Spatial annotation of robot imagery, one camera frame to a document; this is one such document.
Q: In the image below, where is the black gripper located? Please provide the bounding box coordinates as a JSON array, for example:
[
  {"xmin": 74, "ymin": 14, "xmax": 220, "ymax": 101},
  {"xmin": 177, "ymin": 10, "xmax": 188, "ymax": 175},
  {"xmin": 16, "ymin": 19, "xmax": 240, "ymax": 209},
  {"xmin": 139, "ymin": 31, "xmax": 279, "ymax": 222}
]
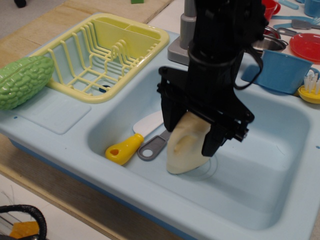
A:
[{"xmin": 157, "ymin": 46, "xmax": 255, "ymax": 157}]

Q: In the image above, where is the cream toy detergent bottle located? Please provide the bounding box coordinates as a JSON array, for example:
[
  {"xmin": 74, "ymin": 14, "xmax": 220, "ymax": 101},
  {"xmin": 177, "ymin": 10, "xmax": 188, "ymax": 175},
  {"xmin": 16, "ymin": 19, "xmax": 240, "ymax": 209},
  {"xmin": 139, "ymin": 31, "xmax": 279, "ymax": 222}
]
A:
[{"xmin": 166, "ymin": 111, "xmax": 211, "ymax": 174}]

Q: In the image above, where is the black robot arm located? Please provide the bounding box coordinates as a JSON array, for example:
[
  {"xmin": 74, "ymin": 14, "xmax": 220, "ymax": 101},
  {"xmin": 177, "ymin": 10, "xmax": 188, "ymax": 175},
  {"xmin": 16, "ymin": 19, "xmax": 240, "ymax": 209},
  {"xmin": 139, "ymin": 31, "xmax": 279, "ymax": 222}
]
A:
[{"xmin": 157, "ymin": 0, "xmax": 268, "ymax": 157}]

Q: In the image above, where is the light blue toy sink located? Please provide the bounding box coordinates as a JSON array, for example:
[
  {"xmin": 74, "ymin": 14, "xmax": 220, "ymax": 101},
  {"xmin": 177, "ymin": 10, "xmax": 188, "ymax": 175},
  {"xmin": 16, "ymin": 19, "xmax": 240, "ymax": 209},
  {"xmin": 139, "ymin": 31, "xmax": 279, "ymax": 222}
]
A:
[{"xmin": 0, "ymin": 12, "xmax": 320, "ymax": 240}]

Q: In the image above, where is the yellow plastic drying rack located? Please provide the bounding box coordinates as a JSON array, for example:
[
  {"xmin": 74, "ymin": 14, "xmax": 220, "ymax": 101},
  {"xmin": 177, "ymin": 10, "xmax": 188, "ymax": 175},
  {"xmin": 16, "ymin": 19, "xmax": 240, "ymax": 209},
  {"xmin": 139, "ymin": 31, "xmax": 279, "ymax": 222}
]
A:
[{"xmin": 32, "ymin": 13, "xmax": 170, "ymax": 104}]

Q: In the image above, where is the grey toy fork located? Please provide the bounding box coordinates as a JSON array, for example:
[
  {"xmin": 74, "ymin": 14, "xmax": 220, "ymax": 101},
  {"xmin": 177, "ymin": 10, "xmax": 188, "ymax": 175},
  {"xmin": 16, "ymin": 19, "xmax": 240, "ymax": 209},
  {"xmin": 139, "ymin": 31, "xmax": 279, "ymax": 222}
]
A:
[{"xmin": 137, "ymin": 130, "xmax": 171, "ymax": 162}]

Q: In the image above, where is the grey toy faucet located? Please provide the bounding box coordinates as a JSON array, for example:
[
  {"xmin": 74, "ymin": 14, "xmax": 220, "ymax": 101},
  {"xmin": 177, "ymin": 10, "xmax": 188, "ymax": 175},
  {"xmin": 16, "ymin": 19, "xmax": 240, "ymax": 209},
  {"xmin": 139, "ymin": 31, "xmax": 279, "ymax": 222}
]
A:
[{"xmin": 167, "ymin": 0, "xmax": 197, "ymax": 66}]

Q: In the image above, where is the blue plastic pot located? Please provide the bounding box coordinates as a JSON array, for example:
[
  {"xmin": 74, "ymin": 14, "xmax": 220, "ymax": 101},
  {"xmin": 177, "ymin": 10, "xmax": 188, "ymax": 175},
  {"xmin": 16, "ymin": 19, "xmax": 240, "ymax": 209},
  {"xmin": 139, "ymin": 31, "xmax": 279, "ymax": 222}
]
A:
[{"xmin": 254, "ymin": 50, "xmax": 320, "ymax": 95}]

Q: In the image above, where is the steel toy pot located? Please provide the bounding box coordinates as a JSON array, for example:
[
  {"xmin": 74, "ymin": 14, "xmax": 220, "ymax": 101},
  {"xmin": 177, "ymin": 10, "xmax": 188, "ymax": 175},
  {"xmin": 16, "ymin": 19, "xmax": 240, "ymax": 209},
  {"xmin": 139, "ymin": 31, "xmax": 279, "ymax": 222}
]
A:
[{"xmin": 252, "ymin": 26, "xmax": 289, "ymax": 55}]

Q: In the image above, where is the yellow dish brush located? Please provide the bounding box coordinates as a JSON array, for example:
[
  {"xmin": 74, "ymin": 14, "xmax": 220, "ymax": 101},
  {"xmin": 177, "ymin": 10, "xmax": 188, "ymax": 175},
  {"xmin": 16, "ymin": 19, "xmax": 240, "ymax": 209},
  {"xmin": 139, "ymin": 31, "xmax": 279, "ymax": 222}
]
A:
[{"xmin": 297, "ymin": 73, "xmax": 320, "ymax": 105}]

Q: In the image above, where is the green toy block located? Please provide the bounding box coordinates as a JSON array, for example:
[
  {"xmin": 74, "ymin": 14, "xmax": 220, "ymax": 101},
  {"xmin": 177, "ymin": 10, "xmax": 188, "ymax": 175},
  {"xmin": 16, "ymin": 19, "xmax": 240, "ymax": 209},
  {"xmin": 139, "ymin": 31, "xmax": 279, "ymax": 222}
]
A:
[{"xmin": 130, "ymin": 0, "xmax": 145, "ymax": 4}]

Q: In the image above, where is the red plastic plate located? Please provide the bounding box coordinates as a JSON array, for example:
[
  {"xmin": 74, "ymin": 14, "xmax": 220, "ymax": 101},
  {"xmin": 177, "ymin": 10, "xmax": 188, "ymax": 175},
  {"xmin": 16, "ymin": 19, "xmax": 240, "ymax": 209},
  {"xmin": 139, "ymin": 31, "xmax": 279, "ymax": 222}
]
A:
[{"xmin": 289, "ymin": 33, "xmax": 320, "ymax": 62}]

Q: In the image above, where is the grey fork on table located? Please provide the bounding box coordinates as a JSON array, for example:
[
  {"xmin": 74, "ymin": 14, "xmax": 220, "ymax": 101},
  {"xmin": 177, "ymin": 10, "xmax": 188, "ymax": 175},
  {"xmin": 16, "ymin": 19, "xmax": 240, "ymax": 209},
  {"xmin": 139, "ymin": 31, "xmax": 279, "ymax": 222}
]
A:
[{"xmin": 291, "ymin": 18, "xmax": 320, "ymax": 30}]

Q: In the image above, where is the blue toy utensil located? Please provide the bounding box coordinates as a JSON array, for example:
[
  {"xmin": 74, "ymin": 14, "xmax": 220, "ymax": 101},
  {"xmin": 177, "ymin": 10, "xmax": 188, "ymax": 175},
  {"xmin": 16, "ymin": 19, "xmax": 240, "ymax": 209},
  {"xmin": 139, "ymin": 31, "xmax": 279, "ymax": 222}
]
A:
[{"xmin": 271, "ymin": 15, "xmax": 320, "ymax": 29}]

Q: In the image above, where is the blue cup at corner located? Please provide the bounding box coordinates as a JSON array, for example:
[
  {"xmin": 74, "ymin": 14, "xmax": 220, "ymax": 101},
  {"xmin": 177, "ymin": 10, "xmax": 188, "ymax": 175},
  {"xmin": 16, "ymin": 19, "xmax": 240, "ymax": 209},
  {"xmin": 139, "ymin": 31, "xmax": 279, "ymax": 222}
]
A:
[{"xmin": 304, "ymin": 0, "xmax": 320, "ymax": 17}]

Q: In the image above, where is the green bitter melon toy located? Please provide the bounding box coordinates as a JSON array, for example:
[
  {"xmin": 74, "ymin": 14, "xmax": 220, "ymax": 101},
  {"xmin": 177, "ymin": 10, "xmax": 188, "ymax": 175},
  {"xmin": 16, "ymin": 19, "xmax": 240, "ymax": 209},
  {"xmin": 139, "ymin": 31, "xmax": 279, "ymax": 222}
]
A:
[{"xmin": 0, "ymin": 56, "xmax": 55, "ymax": 110}]

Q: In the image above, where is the yellow tape piece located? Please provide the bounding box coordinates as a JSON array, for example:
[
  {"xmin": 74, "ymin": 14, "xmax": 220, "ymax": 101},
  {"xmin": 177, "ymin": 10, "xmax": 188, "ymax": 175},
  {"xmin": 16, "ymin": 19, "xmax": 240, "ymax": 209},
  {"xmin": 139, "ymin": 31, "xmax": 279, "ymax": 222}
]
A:
[{"xmin": 9, "ymin": 221, "xmax": 40, "ymax": 239}]

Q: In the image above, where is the black caster wheel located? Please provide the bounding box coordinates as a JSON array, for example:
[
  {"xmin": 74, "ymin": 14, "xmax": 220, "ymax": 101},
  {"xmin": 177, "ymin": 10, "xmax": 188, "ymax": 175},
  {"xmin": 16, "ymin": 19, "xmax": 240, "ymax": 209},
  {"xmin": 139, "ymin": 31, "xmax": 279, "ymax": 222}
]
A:
[{"xmin": 14, "ymin": 0, "xmax": 27, "ymax": 9}]

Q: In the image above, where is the yellow handled toy knife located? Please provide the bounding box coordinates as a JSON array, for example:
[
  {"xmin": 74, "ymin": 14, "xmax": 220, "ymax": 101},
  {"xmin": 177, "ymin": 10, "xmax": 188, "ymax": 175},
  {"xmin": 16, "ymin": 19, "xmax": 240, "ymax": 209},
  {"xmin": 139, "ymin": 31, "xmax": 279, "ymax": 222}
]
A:
[{"xmin": 104, "ymin": 110, "xmax": 164, "ymax": 166}]

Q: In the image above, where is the grey utensil handle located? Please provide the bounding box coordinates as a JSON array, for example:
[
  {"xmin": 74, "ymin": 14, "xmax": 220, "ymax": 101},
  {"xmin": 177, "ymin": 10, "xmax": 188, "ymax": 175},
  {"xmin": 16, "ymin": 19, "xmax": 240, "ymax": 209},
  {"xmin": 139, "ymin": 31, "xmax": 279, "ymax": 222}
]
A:
[{"xmin": 277, "ymin": 27, "xmax": 300, "ymax": 37}]

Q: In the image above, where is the red mug with handle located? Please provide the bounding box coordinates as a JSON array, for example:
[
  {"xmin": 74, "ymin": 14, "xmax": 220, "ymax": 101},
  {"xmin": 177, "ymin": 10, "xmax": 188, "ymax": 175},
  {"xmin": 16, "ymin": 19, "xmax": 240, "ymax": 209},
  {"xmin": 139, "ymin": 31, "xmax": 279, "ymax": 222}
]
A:
[{"xmin": 261, "ymin": 0, "xmax": 281, "ymax": 22}]

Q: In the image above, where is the black braided cable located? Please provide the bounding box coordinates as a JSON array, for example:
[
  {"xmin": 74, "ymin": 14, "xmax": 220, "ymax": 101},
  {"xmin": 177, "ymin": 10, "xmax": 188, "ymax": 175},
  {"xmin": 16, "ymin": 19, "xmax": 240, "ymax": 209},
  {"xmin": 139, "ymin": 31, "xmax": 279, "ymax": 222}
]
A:
[{"xmin": 0, "ymin": 204, "xmax": 48, "ymax": 240}]

